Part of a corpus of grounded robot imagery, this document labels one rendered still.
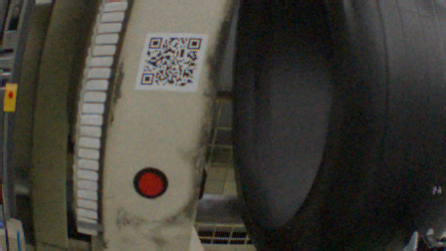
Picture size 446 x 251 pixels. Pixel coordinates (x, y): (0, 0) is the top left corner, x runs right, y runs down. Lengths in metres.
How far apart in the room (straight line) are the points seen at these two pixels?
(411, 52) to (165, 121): 0.36
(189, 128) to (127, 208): 0.14
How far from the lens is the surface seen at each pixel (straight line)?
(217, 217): 1.78
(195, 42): 1.42
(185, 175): 1.50
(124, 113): 1.44
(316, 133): 1.85
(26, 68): 2.21
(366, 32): 1.31
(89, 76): 1.43
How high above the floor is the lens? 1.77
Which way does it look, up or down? 25 degrees down
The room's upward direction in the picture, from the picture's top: 11 degrees clockwise
